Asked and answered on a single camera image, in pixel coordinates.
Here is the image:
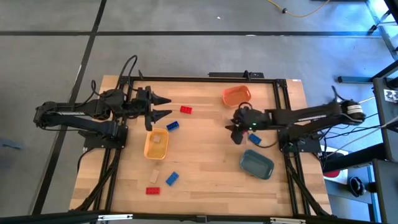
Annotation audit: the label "black flat bar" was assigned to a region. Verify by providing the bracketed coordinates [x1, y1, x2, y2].
[208, 72, 265, 78]

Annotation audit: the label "red round stool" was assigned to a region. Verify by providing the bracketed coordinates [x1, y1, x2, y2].
[323, 169, 342, 179]

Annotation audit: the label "metal rack frame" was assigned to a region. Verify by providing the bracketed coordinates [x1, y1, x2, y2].
[365, 0, 398, 62]

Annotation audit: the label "grey side desk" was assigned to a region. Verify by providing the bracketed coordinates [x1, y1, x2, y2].
[322, 144, 382, 224]

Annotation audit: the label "yellow plastic bin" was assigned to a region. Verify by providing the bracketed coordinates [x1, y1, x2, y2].
[143, 128, 170, 161]

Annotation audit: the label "orange plastic bin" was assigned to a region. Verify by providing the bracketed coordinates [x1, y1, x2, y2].
[221, 85, 252, 108]

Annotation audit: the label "black headphones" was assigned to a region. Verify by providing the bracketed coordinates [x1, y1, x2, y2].
[348, 175, 368, 198]

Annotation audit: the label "black equipment cabinet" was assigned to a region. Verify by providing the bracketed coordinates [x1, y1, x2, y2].
[372, 58, 398, 224]

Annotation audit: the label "yellow extension cord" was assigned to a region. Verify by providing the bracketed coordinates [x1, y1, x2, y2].
[266, 0, 331, 18]

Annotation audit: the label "black aluminium table frame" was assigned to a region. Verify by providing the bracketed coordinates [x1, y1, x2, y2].
[0, 75, 398, 224]

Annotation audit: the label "white fiducial marker tag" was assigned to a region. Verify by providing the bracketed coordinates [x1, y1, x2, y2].
[383, 89, 398, 103]

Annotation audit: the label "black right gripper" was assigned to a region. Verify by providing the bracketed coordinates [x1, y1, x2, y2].
[224, 106, 271, 146]

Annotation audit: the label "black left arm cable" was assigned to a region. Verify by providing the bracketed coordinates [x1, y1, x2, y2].
[115, 55, 139, 93]

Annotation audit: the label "blue toy brick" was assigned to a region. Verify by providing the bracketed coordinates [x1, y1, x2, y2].
[248, 133, 262, 146]
[165, 120, 180, 132]
[165, 171, 180, 187]

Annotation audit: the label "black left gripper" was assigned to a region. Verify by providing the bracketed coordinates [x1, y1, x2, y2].
[124, 86, 173, 132]

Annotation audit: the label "grey-blue plastic bin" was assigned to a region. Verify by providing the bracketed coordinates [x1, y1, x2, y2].
[239, 149, 275, 180]

